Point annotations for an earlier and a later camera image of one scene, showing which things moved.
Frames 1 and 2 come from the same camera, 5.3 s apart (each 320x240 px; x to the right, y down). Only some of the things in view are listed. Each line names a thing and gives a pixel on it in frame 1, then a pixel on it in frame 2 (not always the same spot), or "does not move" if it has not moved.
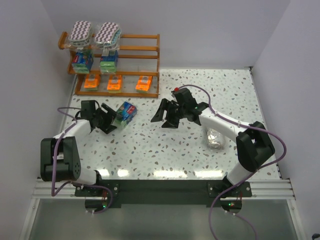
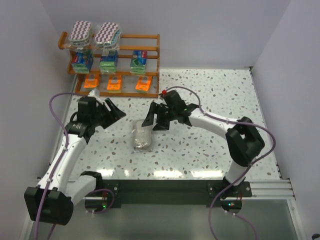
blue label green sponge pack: x=108 y=62 does not move
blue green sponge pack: x=82 y=62 does not move
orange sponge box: x=114 y=84 does not move
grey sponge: x=108 y=36 does not move
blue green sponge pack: x=127 y=111 → x=138 y=62
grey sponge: x=215 y=139 → x=142 y=136
